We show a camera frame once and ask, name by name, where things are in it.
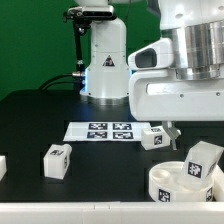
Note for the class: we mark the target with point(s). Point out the white left barrier block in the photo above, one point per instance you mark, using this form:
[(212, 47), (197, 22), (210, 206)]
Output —
[(3, 167)]

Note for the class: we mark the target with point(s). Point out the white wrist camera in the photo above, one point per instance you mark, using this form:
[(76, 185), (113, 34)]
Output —
[(157, 55)]

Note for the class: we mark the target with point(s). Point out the white marker sheet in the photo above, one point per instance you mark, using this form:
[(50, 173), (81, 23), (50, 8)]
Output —
[(105, 131)]

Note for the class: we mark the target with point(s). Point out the black camera on stand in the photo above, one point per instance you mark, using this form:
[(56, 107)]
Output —
[(82, 17)]

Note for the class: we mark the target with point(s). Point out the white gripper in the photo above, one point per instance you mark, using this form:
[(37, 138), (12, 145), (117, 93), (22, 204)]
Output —
[(157, 95)]

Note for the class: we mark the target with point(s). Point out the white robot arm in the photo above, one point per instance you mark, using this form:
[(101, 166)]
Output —
[(180, 77)]

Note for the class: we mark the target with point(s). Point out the white front barrier wall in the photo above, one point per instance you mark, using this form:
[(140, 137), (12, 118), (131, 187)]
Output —
[(112, 213)]

